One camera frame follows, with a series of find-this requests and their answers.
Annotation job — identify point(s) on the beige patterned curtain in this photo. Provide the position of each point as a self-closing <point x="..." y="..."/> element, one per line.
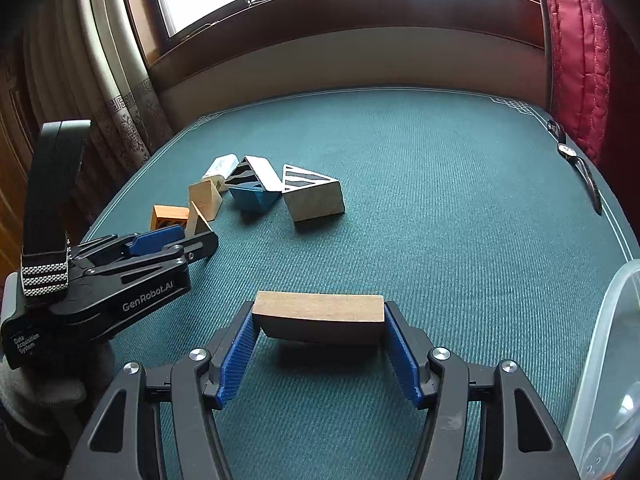
<point x="115" y="100"/>

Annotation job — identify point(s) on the orange block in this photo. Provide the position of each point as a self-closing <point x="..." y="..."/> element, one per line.
<point x="167" y="217"/>

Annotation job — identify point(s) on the blue triangular block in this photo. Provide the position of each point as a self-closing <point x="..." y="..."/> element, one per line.
<point x="250" y="197"/>

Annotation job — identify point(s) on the brown wooden window frame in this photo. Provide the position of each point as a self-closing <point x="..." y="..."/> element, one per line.
<point x="350" y="25"/>

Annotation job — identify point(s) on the red quilted cushion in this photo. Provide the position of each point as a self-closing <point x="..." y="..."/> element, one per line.
<point x="580" y="60"/>

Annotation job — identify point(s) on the rectangular wooden block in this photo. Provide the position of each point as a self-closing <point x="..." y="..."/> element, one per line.
<point x="320" y="317"/>

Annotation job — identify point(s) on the person's left hand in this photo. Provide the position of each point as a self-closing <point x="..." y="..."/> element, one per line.
<point x="40" y="385"/>

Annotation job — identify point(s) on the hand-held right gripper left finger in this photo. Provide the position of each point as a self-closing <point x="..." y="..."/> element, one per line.
<point x="235" y="365"/>

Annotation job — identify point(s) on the large white striped triangular block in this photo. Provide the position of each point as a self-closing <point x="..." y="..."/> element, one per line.
<point x="315" y="202"/>

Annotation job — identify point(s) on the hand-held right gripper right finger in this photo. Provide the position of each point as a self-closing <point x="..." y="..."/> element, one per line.
<point x="402" y="365"/>

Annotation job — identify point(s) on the wooden triangular block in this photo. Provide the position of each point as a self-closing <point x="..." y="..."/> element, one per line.
<point x="205" y="197"/>
<point x="200" y="222"/>

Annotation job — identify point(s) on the small white striped triangular block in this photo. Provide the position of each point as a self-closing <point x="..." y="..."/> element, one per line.
<point x="265" y="172"/>

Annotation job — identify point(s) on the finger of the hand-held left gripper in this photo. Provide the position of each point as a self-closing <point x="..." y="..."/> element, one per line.
<point x="200" y="247"/>
<point x="150" y="241"/>

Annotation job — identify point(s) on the white charger plug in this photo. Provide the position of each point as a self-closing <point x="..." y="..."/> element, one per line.
<point x="222" y="165"/>

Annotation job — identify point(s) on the clear plastic container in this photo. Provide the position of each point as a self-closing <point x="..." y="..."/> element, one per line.
<point x="605" y="360"/>

